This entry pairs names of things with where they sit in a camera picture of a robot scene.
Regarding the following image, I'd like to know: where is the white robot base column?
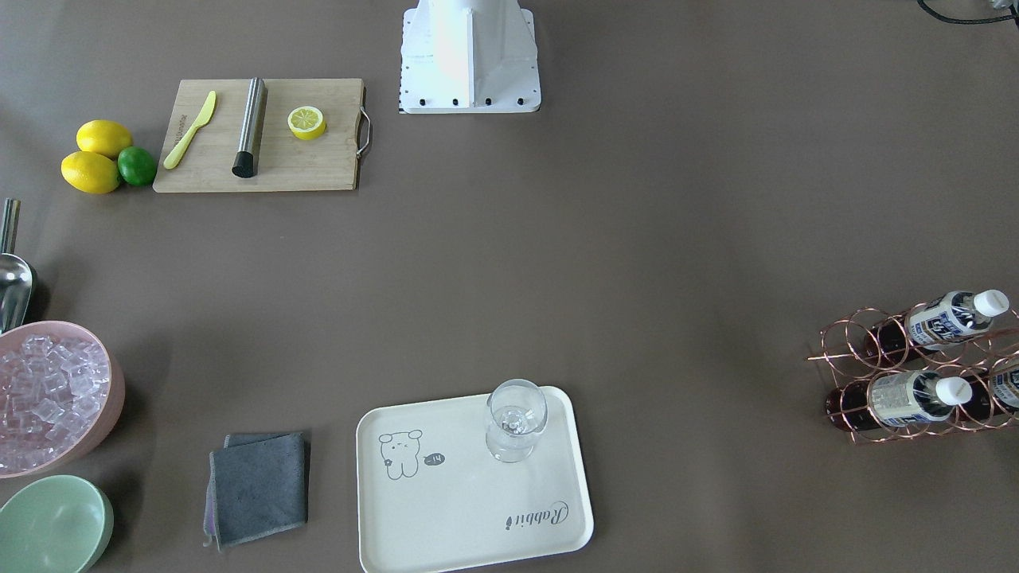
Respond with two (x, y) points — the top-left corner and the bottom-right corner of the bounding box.
(398, 1), (542, 114)

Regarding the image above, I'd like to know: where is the tea bottle in basket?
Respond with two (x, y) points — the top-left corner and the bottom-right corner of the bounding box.
(960, 357), (1018, 422)
(863, 290), (1011, 367)

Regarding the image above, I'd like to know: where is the green empty bowl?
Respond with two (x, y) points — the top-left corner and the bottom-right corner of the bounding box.
(1, 475), (114, 572)

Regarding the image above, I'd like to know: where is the green lime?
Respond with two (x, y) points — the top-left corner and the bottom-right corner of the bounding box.
(116, 146), (158, 186)

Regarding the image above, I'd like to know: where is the copper wire bottle basket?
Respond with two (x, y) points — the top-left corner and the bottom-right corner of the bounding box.
(811, 308), (1018, 442)

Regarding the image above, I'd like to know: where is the half lemon slice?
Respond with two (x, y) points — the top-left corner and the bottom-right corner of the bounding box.
(287, 105), (327, 141)

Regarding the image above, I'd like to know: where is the bamboo cutting board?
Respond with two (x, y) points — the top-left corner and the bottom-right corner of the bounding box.
(153, 77), (371, 193)

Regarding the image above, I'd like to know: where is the pink bowl of ice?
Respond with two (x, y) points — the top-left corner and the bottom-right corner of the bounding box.
(1, 322), (125, 479)

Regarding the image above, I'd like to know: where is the grey folded cloth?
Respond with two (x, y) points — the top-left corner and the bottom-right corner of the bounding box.
(203, 432), (310, 552)

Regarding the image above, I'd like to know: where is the yellow plastic knife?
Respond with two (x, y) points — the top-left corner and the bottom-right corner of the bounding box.
(163, 91), (217, 170)

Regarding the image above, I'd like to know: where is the clear wine glass on tray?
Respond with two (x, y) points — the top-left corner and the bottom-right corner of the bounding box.
(485, 378), (549, 463)

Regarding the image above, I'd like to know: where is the steel ice scoop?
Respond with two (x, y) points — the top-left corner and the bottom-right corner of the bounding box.
(1, 198), (36, 333)

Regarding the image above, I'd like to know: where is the steel muddler black tip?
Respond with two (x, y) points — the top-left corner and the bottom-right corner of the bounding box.
(232, 77), (268, 178)

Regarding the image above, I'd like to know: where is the yellow lemon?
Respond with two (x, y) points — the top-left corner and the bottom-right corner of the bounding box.
(61, 151), (121, 193)
(76, 119), (135, 160)

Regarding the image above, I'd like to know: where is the tea bottle white cap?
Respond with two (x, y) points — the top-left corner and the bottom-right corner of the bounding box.
(825, 370), (972, 432)

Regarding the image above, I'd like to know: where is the cream rabbit serving tray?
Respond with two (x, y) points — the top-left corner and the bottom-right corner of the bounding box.
(356, 387), (595, 572)

